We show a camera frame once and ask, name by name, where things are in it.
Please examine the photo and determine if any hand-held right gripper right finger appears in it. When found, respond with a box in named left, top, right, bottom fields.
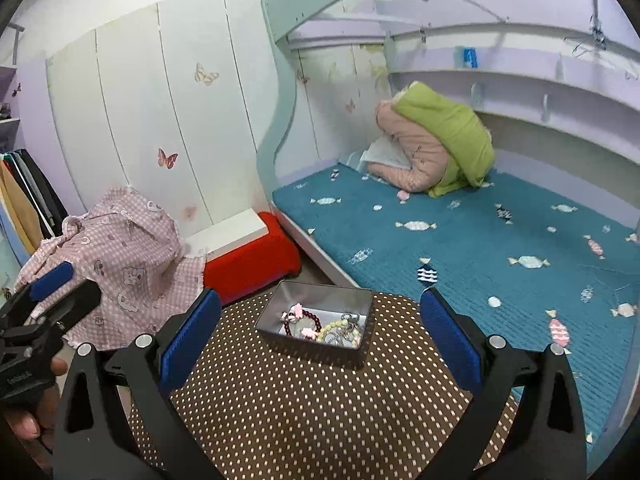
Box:
left=419, top=287, right=588, bottom=480

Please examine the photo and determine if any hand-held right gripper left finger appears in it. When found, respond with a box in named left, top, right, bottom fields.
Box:
left=52, top=287, right=223, bottom=480

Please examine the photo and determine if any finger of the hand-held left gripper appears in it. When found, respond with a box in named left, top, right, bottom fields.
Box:
left=14, top=261, right=75, bottom=307
left=30, top=279, right=102, bottom=330

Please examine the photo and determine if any silver heart pendant necklace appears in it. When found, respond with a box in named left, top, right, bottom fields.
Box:
left=330, top=312, right=364, bottom=349

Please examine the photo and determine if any dark red bead bracelet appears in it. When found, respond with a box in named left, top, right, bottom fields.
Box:
left=283, top=309, right=321, bottom=341

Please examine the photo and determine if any grey metal tin box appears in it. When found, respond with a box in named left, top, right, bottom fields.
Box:
left=255, top=280, right=373, bottom=368

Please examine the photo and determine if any cream bead bracelet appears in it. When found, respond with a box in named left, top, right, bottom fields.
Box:
left=316, top=321, right=351, bottom=344

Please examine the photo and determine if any person's left hand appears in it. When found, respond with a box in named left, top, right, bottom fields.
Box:
left=0, top=357, right=69, bottom=466

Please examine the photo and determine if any pink checked cloth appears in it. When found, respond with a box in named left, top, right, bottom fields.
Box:
left=17, top=186, right=208, bottom=356

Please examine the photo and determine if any tan hanging garment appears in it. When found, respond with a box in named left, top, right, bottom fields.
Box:
left=0, top=160, right=39, bottom=257

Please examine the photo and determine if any black hanging garment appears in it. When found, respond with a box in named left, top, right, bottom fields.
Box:
left=15, top=149, right=69, bottom=239

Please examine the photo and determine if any red storage box white lid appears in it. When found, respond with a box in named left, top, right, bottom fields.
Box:
left=202, top=211, right=302, bottom=306

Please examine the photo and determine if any brown polka-dot tablecloth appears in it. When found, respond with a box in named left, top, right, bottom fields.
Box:
left=127, top=290, right=518, bottom=480

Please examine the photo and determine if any pink puffer jacket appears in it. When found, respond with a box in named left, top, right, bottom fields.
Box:
left=375, top=92, right=458, bottom=193

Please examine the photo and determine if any white pillow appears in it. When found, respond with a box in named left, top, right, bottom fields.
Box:
left=360, top=135, right=408, bottom=171

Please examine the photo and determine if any green blanket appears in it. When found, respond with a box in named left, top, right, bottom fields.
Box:
left=395, top=81, right=496, bottom=198

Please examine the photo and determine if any teal bed frame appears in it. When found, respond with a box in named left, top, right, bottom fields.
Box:
left=256, top=0, right=436, bottom=261

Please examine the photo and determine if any beige butterfly wall sticker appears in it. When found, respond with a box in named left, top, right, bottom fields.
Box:
left=194, top=62, right=220, bottom=86

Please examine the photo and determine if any lilac wall shelf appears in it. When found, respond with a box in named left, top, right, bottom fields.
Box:
left=290, top=10, right=640, bottom=171

